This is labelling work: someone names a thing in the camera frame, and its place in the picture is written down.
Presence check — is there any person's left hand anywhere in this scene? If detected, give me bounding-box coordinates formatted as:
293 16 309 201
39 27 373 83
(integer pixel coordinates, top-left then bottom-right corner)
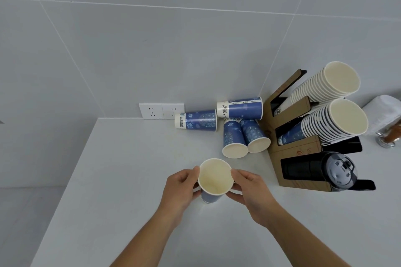
159 166 202 219

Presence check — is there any blue paper cup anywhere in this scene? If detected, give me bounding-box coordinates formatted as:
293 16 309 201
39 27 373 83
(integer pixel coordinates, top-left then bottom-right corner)
240 118 271 154
222 118 249 160
198 158 234 205
174 110 217 133
216 97 264 120

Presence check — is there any glass jar with brown sticks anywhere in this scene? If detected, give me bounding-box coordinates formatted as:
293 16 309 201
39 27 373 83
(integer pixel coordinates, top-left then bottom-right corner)
375 119 401 149

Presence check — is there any stack of black cup lids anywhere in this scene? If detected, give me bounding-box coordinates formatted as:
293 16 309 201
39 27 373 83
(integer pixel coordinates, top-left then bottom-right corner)
282 151 358 193

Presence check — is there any white wall socket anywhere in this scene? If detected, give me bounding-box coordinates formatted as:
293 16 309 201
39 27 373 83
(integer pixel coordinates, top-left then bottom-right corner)
162 103 185 120
139 103 164 120

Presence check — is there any stack of blue paper cups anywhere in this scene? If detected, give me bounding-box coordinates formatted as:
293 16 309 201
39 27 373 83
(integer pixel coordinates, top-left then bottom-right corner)
274 61 361 117
277 98 369 147

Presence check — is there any brown wooden cup holder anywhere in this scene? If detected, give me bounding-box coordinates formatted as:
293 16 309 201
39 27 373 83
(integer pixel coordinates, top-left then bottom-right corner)
262 69 376 193

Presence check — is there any person's right forearm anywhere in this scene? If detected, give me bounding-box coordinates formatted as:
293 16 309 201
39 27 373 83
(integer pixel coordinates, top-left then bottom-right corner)
258 204 348 267

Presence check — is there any person's right hand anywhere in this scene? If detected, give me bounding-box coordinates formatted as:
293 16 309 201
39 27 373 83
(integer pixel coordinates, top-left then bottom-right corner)
225 169 280 227

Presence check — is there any person's left forearm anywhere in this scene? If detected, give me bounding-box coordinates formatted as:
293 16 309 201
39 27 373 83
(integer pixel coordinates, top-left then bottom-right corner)
110 206 186 267

